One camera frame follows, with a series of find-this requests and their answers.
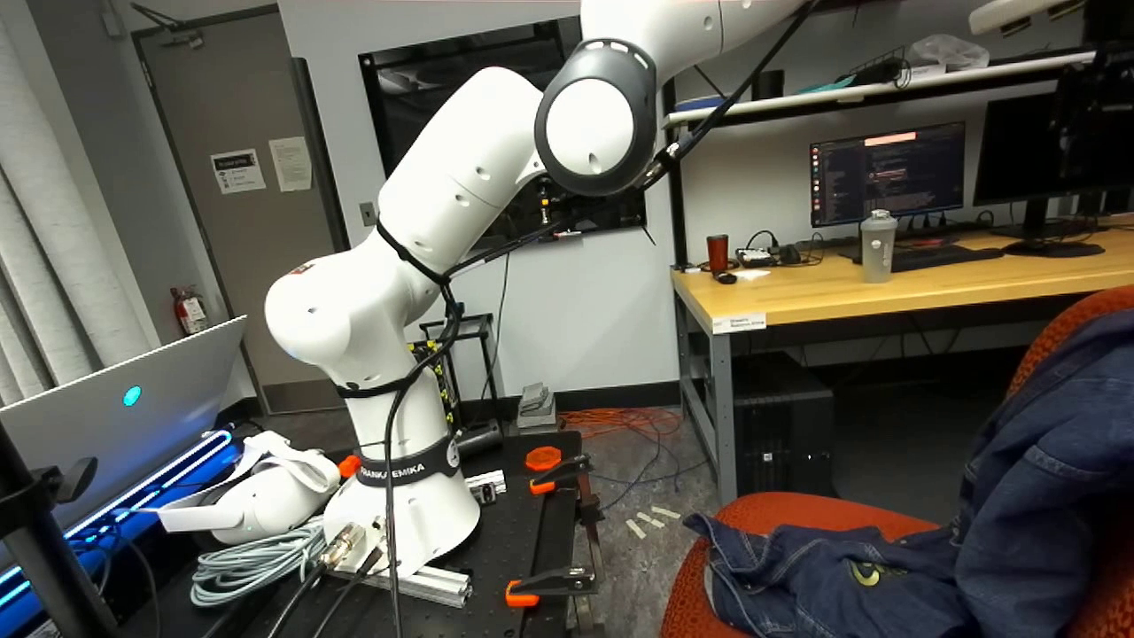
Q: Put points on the blue jean jacket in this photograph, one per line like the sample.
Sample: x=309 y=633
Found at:
x=1039 y=509

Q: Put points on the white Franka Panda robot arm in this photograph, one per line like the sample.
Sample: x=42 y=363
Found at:
x=460 y=190

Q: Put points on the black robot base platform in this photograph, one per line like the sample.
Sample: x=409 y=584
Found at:
x=507 y=544

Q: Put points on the orange fabric office chair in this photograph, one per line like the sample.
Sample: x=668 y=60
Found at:
x=780 y=518

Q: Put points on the grey metal block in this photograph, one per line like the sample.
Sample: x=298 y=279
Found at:
x=537 y=409

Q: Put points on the orange black clamp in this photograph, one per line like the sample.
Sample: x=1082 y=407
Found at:
x=525 y=592
x=542 y=464

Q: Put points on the red cup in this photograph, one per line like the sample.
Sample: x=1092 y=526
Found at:
x=717 y=253

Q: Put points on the white tape strip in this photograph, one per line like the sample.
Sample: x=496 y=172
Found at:
x=635 y=529
x=668 y=512
x=648 y=524

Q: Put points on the aluminium extrusion bar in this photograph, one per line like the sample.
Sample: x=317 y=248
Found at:
x=411 y=578

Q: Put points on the small black box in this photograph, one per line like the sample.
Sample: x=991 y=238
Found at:
x=766 y=86

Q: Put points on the plain white paper sign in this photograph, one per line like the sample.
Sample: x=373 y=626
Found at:
x=292 y=166

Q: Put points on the clear plastic bottle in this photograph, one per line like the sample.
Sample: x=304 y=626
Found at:
x=878 y=248

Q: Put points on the grey door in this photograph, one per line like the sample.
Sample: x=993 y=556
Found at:
x=236 y=296

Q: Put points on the white plastic cover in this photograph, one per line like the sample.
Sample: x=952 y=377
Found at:
x=271 y=490

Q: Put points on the monitor showing code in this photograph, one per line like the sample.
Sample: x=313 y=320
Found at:
x=887 y=178

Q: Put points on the white paper sign with text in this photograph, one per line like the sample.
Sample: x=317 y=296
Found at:
x=239 y=172

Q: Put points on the wooden desk with metal legs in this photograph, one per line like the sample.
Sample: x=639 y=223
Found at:
x=945 y=286

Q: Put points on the red fire extinguisher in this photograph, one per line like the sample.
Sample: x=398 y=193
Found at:
x=185 y=315

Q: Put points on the black keyboard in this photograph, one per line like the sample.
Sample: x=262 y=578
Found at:
x=945 y=253

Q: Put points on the clear plastic container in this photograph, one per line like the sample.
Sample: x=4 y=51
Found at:
x=945 y=60

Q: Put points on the silver laptop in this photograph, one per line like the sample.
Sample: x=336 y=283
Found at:
x=118 y=438

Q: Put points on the large black monitor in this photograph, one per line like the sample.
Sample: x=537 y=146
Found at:
x=1050 y=142

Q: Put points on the black metal frame stand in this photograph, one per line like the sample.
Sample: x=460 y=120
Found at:
x=479 y=357

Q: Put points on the black wall screen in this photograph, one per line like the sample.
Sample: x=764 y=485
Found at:
x=409 y=71

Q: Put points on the white wall shelf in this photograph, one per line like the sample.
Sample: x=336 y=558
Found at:
x=945 y=79

